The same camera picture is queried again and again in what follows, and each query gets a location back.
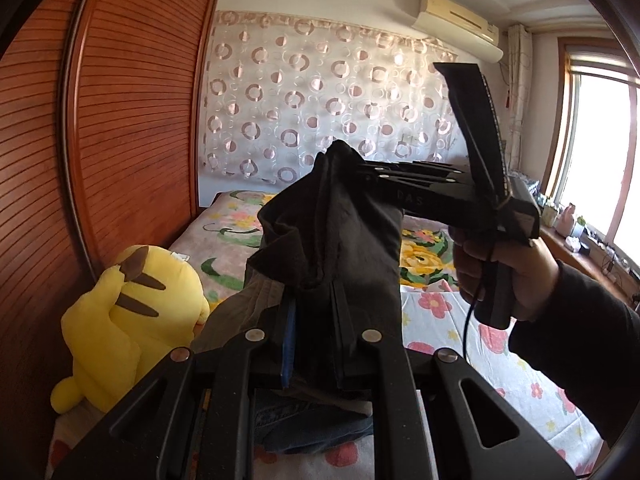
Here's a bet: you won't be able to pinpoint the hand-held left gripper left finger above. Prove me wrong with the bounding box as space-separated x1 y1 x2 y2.
50 305 297 480

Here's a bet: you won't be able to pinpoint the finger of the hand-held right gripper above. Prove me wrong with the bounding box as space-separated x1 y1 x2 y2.
360 164 470 197
407 160 471 177

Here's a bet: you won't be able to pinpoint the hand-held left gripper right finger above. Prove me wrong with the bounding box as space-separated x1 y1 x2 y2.
330 280 576 480

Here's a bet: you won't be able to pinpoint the black pants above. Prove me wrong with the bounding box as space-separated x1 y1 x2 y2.
247 140 403 416

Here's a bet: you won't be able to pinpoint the person's right forearm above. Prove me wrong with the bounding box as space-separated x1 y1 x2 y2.
507 260 640 466

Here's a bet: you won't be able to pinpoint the khaki pants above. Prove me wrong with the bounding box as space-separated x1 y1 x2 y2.
192 280 373 417

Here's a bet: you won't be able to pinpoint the person's right hand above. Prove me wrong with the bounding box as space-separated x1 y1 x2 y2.
452 235 563 322

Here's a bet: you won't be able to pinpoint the patterned window curtain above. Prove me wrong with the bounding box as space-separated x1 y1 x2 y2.
502 24 532 171

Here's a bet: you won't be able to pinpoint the blue jeans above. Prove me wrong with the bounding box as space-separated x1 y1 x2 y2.
255 390 375 456

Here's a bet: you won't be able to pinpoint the strawberry print bedsheet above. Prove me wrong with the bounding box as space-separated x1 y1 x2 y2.
45 290 606 480

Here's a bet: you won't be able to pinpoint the wooden framed window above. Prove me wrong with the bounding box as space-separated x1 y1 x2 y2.
542 35 640 281

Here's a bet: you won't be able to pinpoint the floral blanket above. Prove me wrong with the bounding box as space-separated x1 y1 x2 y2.
167 190 458 321

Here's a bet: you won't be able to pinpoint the circle pattern sheer curtain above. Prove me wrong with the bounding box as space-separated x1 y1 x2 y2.
200 10 462 184

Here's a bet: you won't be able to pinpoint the yellow plush toy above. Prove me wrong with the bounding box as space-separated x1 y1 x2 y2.
52 245 211 416

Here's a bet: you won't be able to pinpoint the wooden slatted wardrobe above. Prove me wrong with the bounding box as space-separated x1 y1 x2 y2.
0 0 231 461

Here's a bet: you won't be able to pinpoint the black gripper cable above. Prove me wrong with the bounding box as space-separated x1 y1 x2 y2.
462 245 501 361

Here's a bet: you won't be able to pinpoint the wall air conditioner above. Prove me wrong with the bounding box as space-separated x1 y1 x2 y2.
410 0 504 63

